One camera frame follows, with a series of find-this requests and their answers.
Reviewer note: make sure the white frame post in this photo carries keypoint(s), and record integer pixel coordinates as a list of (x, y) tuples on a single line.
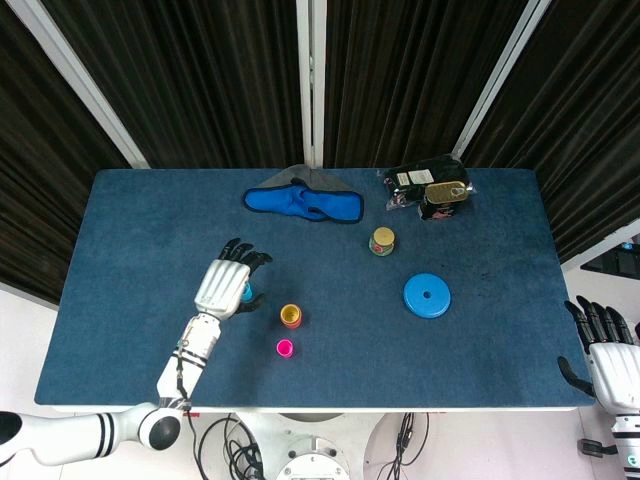
[(311, 75), (80, 80), (500, 75), (595, 245)]

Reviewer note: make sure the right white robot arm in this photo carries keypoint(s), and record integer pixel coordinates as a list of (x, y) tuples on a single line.
[(627, 445)]

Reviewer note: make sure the blue disc with hole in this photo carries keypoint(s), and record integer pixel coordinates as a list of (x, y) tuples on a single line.
[(417, 300)]

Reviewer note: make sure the black pleated curtain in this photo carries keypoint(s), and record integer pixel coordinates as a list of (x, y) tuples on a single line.
[(590, 125), (190, 75), (410, 75), (30, 175)]

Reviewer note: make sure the white table frame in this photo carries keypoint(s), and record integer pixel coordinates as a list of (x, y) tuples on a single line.
[(350, 409)]

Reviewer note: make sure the yellow plastic cup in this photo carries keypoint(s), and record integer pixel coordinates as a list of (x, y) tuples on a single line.
[(291, 313)]

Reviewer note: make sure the small pink plastic cup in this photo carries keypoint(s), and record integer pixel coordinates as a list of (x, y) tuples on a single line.
[(285, 348)]

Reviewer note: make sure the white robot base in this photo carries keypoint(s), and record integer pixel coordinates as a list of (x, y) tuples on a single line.
[(312, 450)]

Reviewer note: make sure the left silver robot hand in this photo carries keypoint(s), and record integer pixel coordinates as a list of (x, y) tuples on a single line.
[(220, 287)]

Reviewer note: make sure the black luncheon meat can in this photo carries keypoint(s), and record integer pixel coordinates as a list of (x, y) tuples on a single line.
[(445, 197)]

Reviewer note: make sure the small jar with gold lid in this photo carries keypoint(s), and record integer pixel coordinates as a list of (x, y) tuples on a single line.
[(383, 240)]

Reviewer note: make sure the cyan plastic cup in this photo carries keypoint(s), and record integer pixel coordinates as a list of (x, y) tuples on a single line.
[(248, 291)]

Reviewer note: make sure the blue fabric table cover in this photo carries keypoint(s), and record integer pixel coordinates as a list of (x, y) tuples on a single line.
[(400, 360)]

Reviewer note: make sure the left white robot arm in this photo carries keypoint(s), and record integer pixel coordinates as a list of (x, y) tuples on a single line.
[(190, 350)]

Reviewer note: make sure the large orange plastic cup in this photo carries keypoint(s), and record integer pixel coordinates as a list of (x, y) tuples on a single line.
[(292, 325)]

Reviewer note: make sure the black screen device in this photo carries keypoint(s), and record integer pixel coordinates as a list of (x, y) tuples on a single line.
[(620, 260)]

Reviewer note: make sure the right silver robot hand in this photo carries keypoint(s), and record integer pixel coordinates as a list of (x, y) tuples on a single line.
[(617, 375)]

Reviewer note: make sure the blue and grey cloth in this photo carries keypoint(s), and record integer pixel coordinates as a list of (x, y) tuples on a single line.
[(280, 200)]

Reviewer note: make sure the black plastic-wrapped package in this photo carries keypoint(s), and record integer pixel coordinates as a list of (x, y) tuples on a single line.
[(407, 180)]

